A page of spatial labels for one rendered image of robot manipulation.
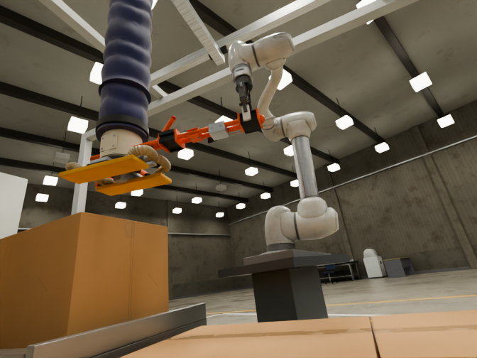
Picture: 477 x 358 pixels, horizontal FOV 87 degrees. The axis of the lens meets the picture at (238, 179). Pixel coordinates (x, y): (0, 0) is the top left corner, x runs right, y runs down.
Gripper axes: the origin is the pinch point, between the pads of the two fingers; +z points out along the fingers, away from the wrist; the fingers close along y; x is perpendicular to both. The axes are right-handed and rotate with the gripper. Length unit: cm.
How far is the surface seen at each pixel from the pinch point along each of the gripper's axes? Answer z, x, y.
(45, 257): 45, -70, 21
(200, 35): -167, -48, -81
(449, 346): 73, 32, 28
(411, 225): -88, 480, -1282
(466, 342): 73, 36, 26
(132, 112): -15, -50, 7
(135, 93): -26, -50, 7
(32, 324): 64, -71, 21
